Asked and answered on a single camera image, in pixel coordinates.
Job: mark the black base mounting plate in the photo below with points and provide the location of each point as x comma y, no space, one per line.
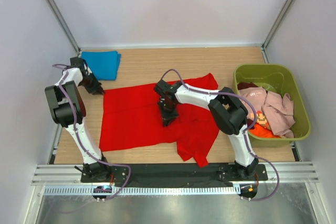
175,175

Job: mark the pink t-shirt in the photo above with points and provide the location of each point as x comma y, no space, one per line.
278,110

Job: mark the olive green plastic bin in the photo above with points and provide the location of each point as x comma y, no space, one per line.
278,79

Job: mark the folded blue t-shirt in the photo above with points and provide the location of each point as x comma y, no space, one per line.
103,64

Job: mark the white printed t-shirt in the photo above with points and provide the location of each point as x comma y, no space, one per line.
261,119

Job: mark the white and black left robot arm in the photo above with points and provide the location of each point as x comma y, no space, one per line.
68,110

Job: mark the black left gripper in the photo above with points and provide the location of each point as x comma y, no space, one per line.
96,89

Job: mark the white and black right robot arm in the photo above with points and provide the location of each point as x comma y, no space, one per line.
228,112

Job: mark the white slotted cable duct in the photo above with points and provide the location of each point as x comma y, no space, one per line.
95,190

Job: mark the aluminium front rail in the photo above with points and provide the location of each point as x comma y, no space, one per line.
284,172

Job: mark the red t-shirt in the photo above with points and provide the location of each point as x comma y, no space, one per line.
131,118

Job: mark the orange t-shirt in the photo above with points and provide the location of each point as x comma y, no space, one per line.
262,132

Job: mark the dark maroon t-shirt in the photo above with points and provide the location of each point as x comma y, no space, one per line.
245,85

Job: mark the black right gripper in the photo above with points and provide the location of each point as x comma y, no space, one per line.
167,118

